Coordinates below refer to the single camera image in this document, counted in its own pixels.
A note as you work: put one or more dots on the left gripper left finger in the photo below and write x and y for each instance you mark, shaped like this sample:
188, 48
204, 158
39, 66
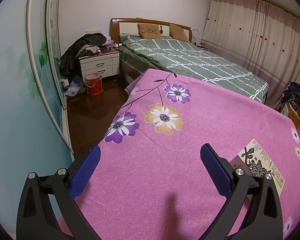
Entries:
36, 218

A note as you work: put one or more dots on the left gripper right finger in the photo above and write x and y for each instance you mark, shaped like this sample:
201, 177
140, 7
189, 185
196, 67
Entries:
263, 219

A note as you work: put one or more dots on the black floral paper card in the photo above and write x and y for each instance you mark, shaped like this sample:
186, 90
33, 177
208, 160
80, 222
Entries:
254, 161

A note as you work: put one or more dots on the wooden desk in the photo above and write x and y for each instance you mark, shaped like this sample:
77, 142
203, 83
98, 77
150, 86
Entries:
298, 119

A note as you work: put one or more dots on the pink floral tablecloth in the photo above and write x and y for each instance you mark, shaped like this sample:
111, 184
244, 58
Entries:
151, 183

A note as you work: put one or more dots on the dark clothes pile on desk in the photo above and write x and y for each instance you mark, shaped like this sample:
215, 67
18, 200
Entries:
291, 95

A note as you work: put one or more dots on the red bucket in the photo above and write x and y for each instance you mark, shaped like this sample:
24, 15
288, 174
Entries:
93, 83

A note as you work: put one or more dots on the white nightstand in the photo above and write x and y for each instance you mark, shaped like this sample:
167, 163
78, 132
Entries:
106, 64

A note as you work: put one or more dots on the black clothes pile on nightstand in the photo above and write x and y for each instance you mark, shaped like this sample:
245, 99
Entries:
69, 63

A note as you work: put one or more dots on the pink white curtain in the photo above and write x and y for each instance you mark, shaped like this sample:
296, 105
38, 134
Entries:
260, 37

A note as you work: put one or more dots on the bed with green quilt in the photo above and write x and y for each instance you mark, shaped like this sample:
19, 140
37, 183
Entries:
185, 58

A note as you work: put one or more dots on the right brown pillow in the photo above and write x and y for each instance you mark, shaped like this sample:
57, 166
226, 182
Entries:
178, 33

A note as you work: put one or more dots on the brown pillow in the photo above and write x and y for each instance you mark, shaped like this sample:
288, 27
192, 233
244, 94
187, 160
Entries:
178, 33
149, 31

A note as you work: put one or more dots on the left brown pillow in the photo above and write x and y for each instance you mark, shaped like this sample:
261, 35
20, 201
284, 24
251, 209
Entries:
149, 31

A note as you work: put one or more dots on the sliding wardrobe door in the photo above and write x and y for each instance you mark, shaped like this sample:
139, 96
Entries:
42, 61

